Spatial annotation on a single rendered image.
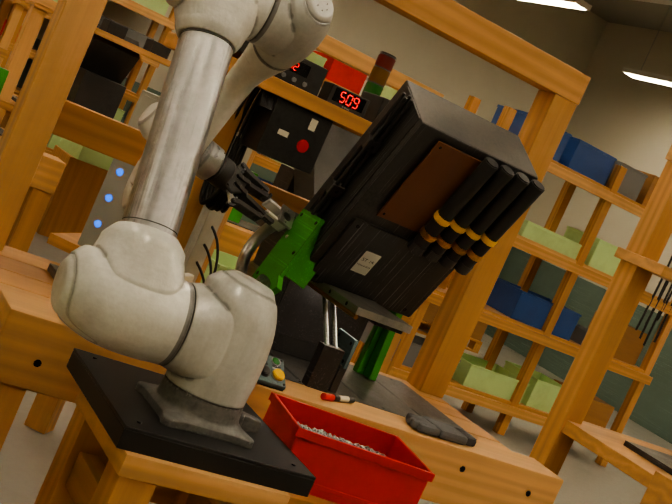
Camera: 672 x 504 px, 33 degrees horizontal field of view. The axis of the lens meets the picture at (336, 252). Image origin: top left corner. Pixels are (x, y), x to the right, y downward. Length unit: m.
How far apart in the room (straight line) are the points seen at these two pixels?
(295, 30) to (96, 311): 0.65
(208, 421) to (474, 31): 1.62
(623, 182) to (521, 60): 5.50
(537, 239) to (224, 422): 6.48
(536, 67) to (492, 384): 5.40
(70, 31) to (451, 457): 1.37
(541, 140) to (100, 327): 1.84
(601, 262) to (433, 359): 5.49
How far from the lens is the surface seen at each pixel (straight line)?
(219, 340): 1.96
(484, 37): 3.27
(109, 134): 2.97
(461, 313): 3.43
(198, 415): 2.00
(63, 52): 2.83
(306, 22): 2.14
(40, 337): 2.32
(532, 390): 8.88
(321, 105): 2.92
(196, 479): 1.95
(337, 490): 2.29
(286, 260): 2.71
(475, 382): 8.47
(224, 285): 1.98
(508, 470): 2.93
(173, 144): 2.01
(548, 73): 3.40
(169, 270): 1.94
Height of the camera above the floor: 1.43
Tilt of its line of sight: 5 degrees down
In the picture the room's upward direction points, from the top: 24 degrees clockwise
